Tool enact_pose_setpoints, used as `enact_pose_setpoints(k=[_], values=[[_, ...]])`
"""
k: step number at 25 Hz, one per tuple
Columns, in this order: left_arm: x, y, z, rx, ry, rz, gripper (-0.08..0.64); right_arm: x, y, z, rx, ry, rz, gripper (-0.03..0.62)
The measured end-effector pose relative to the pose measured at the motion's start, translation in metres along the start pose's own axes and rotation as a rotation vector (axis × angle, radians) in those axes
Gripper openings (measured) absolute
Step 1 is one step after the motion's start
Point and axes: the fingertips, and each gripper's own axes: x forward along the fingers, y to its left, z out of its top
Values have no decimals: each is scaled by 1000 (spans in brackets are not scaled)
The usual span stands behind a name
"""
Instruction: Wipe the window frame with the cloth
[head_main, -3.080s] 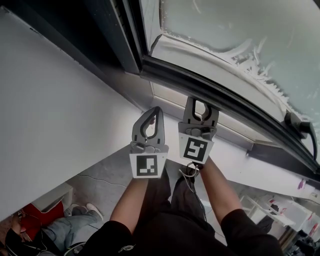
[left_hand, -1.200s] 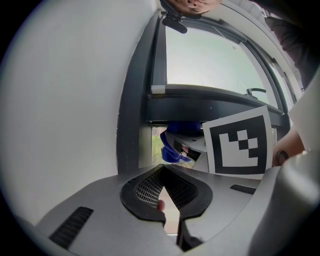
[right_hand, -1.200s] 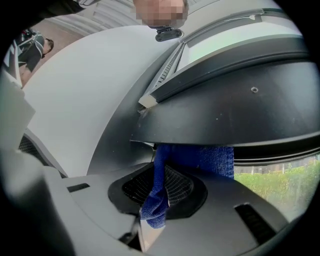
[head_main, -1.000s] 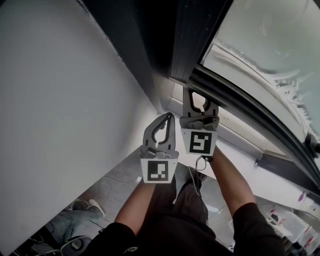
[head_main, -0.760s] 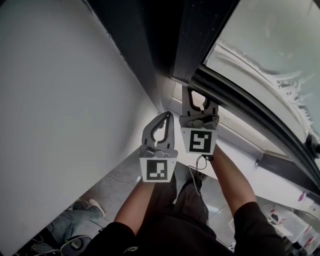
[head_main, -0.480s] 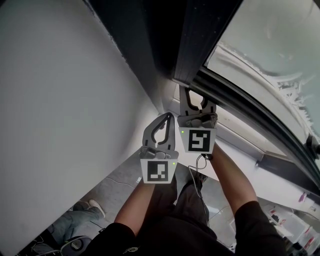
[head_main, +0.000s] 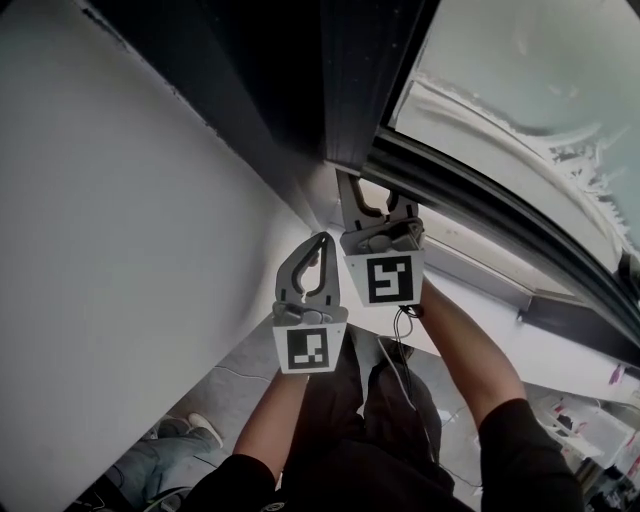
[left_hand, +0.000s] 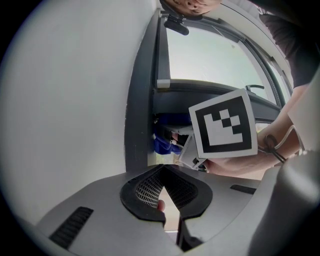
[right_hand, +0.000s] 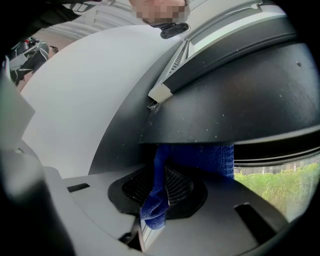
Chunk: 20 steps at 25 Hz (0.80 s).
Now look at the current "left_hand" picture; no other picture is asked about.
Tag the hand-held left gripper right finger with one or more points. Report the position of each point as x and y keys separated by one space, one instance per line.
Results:
x=220 y=200

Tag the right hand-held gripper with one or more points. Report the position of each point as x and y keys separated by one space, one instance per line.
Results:
x=225 y=125

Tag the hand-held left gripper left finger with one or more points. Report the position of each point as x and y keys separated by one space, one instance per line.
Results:
x=100 y=212

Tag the blue cleaning cloth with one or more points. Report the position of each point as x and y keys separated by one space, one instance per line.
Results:
x=162 y=145

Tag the dark window frame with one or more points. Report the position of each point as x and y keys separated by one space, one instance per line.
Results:
x=142 y=112

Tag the person's right forearm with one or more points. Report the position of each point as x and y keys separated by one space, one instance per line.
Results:
x=250 y=165

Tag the person's right hand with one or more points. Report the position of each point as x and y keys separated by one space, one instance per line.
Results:
x=175 y=137

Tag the person's left hand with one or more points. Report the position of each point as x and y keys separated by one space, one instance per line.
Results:
x=161 y=206

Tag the person's face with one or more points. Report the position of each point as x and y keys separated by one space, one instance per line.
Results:
x=192 y=7

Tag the person's black shirt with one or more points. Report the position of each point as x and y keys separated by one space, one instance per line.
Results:
x=292 y=42

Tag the black head camera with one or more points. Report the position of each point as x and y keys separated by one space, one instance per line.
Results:
x=176 y=25

